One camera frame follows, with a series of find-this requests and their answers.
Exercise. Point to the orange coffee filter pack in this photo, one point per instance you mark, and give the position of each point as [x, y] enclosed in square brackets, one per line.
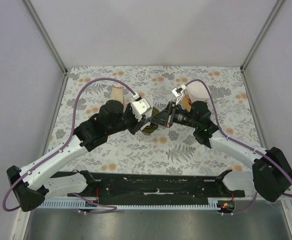
[117, 94]

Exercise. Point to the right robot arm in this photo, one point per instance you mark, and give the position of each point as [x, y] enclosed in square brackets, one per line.
[269, 175]

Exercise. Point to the grey glass carafe wooden collar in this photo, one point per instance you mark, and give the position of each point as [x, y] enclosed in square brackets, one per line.
[186, 103]

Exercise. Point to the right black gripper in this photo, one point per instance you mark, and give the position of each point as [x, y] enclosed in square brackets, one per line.
[161, 118]

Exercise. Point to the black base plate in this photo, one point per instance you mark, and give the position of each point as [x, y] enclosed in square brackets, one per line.
[156, 190]

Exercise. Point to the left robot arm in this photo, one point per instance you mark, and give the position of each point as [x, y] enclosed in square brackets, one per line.
[33, 183]

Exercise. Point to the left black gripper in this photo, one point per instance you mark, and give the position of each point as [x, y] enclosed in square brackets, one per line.
[138, 124]

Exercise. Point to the green glass dripper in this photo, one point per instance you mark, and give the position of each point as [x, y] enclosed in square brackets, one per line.
[149, 129]

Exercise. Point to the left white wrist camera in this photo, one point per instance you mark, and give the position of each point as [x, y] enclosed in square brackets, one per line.
[140, 106]

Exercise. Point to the floral patterned table mat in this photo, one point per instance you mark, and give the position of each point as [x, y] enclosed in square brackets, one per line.
[167, 151]

